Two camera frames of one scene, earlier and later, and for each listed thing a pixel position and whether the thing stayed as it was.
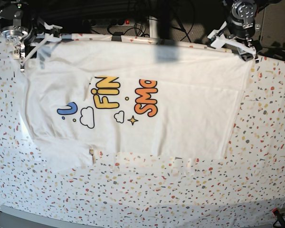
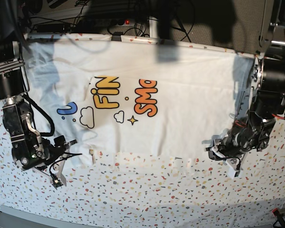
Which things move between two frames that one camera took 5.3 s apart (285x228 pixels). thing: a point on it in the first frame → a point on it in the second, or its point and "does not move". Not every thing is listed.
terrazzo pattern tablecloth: (257, 174) does not move
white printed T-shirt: (83, 96) does not move
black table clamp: (117, 36) does not move
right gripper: (235, 28) → (237, 141)
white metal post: (153, 27) does not move
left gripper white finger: (50, 37) → (67, 153)
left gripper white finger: (49, 40) → (58, 174)
